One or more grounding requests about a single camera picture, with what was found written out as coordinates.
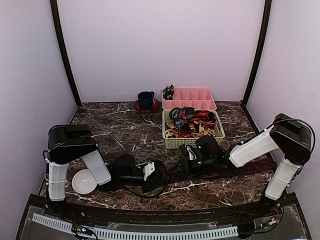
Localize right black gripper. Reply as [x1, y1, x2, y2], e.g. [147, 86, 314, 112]
[169, 155, 215, 180]

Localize red navy striped tie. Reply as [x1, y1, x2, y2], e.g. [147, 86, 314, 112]
[168, 158, 277, 183]

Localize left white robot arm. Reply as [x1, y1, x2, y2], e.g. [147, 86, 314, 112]
[42, 124, 169, 218]

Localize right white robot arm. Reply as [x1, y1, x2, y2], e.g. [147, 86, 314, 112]
[174, 113, 316, 217]

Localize black red striped tie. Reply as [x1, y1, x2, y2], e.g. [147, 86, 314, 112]
[189, 110, 217, 130]

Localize white bowl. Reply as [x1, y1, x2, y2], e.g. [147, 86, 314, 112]
[71, 169, 98, 195]

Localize green perforated plastic basket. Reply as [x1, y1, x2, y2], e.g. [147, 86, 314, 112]
[162, 110, 226, 149]

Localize yellow insect print tie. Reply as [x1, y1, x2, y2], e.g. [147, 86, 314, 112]
[164, 121, 214, 139]

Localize dark floral tie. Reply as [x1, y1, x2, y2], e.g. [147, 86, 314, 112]
[169, 106, 195, 130]

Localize pink divided organizer box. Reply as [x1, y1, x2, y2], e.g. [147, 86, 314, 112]
[162, 87, 217, 111]

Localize red saucer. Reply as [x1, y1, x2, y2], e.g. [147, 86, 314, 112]
[134, 99, 160, 113]

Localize dark blue mug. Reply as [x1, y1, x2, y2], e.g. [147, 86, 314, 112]
[138, 91, 155, 111]

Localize rolled black floral tie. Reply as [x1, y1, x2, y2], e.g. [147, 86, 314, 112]
[162, 84, 175, 100]

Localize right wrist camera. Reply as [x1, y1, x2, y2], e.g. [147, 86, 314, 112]
[179, 144, 198, 161]

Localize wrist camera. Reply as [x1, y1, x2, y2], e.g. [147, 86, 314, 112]
[143, 161, 155, 181]
[179, 144, 198, 161]

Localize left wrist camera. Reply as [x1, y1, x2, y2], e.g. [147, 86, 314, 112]
[143, 161, 155, 181]

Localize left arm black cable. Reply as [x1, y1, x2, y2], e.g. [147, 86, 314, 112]
[123, 159, 168, 199]

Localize black front rail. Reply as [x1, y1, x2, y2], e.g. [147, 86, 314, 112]
[51, 201, 283, 225]

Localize white slotted cable duct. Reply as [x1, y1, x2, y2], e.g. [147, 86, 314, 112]
[31, 213, 239, 240]

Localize right black corner post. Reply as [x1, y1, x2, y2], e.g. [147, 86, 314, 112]
[241, 0, 273, 106]

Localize black corner post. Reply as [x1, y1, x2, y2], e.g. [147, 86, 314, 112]
[49, 0, 82, 108]
[241, 0, 273, 106]

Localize left black corner post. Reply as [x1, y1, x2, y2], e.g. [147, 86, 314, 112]
[49, 0, 82, 108]

